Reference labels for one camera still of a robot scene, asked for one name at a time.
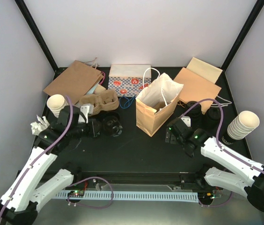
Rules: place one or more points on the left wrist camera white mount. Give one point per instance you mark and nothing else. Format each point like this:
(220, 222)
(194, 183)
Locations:
(85, 111)

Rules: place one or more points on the bundle of wrapped straws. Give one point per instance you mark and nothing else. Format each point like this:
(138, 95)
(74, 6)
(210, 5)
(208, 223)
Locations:
(38, 126)

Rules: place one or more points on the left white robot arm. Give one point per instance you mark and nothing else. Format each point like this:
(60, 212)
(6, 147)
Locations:
(23, 201)

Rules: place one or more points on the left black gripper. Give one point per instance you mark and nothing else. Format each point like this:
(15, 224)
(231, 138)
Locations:
(93, 130)

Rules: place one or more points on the right stack of paper cups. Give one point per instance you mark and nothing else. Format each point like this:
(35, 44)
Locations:
(240, 127)

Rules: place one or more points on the left black frame post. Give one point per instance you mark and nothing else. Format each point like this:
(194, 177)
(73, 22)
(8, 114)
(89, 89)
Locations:
(36, 32)

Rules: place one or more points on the right black frame post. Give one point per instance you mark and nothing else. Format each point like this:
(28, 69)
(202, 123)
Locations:
(258, 6)

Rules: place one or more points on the stack of pulp cup carriers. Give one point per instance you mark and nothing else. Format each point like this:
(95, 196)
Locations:
(106, 100)

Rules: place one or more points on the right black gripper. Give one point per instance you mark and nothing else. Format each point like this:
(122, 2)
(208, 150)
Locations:
(172, 139)

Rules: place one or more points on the checkered printed paper bag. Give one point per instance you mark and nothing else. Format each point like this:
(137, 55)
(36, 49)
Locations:
(128, 79)

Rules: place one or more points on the orange flat bag right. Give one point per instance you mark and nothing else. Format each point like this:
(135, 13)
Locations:
(195, 87)

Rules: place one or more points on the black lid stack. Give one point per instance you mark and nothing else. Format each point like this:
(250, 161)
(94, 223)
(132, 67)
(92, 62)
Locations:
(212, 118)
(195, 113)

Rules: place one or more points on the stack of paper cups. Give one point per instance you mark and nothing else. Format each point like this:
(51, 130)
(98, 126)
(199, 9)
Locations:
(56, 103)
(240, 127)

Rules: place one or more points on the black frame post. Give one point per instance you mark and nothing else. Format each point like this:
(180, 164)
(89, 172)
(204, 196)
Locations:
(258, 6)
(36, 32)

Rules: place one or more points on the brown flat paper bag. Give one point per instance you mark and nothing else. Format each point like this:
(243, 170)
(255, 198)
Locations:
(75, 81)

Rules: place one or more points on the black lid stack right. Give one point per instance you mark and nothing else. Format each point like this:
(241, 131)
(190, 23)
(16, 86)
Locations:
(212, 118)

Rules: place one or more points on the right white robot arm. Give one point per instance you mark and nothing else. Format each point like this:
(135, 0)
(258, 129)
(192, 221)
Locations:
(243, 176)

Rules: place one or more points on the left stack of paper cups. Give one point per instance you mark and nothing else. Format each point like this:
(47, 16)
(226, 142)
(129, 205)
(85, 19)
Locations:
(56, 103)

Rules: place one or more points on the black lid stack left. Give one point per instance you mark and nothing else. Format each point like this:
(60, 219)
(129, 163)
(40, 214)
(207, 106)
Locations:
(195, 113)

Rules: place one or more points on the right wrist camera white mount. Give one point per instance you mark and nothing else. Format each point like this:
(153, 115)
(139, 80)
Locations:
(186, 120)

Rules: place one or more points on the blue slotted cable duct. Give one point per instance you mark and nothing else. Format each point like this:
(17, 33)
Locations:
(137, 196)

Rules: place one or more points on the tan flat paper bag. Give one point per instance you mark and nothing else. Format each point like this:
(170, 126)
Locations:
(205, 70)

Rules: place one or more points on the orange kraft paper bag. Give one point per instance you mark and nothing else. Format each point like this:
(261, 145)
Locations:
(156, 103)

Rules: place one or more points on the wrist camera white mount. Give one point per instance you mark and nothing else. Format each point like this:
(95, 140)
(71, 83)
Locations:
(85, 111)
(186, 120)

